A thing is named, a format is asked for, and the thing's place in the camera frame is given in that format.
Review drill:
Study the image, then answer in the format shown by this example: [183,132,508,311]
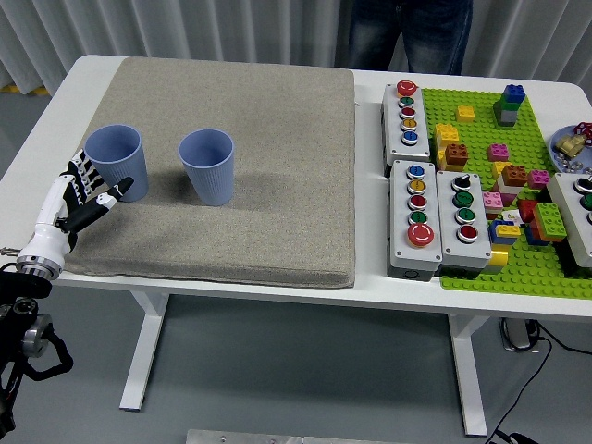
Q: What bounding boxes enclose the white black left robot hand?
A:
[18,148,135,272]

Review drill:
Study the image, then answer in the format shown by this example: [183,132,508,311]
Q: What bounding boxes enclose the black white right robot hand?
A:
[495,429,533,444]

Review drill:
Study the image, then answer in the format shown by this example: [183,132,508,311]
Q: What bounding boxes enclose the blue ribbed plastic cup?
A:
[84,124,150,203]
[178,128,235,207]

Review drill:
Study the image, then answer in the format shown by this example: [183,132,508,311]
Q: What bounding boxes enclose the white table leg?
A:
[447,314,491,437]
[118,290,170,413]

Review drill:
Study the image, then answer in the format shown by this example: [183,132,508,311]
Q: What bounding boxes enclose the grey power adapter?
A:
[498,317,540,352]

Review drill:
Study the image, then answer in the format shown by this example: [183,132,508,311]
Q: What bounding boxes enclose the yellow round brick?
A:
[485,244,510,278]

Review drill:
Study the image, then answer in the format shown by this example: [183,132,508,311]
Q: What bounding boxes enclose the blue red brick stack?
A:
[524,220,547,247]

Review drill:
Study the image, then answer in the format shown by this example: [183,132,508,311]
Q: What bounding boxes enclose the blue brick with yellow top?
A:
[488,218,523,245]

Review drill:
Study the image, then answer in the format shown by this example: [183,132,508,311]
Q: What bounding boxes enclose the grey box with black selector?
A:
[435,169,493,278]

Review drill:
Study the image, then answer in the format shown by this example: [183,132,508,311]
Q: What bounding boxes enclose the green brick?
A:
[531,202,569,241]

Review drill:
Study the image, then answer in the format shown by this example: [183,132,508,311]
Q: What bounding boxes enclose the grey-brown fabric mat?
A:
[45,55,356,289]

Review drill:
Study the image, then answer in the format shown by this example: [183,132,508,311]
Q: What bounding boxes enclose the grey button box on black base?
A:
[545,171,592,274]

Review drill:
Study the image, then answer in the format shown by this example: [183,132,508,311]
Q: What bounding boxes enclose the grey five-button box, large red mushroom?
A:
[386,159,444,281]

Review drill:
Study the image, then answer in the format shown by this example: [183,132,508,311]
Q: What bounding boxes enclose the white pink brick stack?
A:
[490,177,524,207]

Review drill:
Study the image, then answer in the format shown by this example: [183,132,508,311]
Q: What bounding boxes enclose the white curtain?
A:
[0,0,592,101]

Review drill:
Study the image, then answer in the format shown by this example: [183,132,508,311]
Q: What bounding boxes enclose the brown brick on yellow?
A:
[443,142,470,173]

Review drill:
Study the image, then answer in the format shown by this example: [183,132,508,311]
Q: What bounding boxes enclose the light blue plate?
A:
[549,124,592,175]

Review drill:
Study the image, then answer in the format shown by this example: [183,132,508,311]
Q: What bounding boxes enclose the brass metal fitting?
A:
[554,132,585,155]

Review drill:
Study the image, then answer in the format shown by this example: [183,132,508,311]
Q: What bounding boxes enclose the green studded baseplate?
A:
[419,86,592,297]

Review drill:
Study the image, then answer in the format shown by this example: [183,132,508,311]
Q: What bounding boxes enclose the yellow brick stack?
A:
[433,122,460,172]

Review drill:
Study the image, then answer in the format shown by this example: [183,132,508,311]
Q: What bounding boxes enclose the grey five-button box, small red mushroom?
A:
[379,80,432,178]

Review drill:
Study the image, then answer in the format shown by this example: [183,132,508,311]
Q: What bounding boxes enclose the blue green grey brick tower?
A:
[492,83,527,129]

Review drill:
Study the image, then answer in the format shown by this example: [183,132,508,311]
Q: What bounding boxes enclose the person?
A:
[346,0,474,75]

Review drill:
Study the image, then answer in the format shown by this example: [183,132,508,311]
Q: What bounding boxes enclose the black power cable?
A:
[485,321,592,444]

